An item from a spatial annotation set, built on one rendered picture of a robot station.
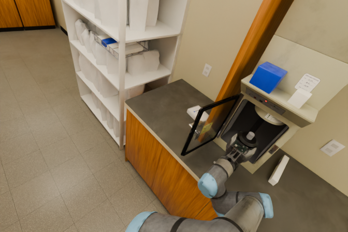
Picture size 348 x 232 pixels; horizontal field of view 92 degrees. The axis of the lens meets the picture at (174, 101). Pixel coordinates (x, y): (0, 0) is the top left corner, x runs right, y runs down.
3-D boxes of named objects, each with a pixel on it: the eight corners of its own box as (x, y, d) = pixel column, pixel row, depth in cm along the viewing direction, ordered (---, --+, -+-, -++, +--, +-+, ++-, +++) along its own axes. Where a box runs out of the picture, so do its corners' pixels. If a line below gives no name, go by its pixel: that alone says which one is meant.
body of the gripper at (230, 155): (251, 148, 73) (238, 165, 66) (243, 158, 79) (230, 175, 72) (236, 137, 77) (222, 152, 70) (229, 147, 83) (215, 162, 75)
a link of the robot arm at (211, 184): (200, 196, 66) (192, 178, 65) (215, 177, 73) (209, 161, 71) (216, 204, 60) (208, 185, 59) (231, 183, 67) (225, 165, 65)
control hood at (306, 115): (242, 88, 92) (250, 73, 85) (303, 126, 77) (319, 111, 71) (232, 95, 84) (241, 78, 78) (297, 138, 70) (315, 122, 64)
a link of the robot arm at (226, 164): (224, 182, 70) (209, 167, 73) (230, 175, 72) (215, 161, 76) (231, 174, 65) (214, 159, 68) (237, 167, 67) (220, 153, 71)
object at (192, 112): (197, 108, 145) (198, 104, 143) (209, 120, 137) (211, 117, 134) (186, 112, 139) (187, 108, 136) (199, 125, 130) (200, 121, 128)
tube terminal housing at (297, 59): (229, 125, 137) (288, 29, 89) (265, 153, 123) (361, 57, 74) (212, 140, 121) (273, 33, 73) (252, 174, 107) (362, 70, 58)
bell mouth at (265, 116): (261, 99, 105) (265, 92, 102) (289, 116, 97) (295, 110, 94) (249, 110, 94) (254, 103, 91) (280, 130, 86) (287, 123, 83)
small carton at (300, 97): (290, 98, 74) (299, 87, 70) (302, 104, 72) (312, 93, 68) (287, 101, 71) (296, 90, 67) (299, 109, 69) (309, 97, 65)
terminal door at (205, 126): (215, 138, 117) (241, 93, 91) (180, 157, 100) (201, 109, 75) (214, 138, 117) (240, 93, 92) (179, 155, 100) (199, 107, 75)
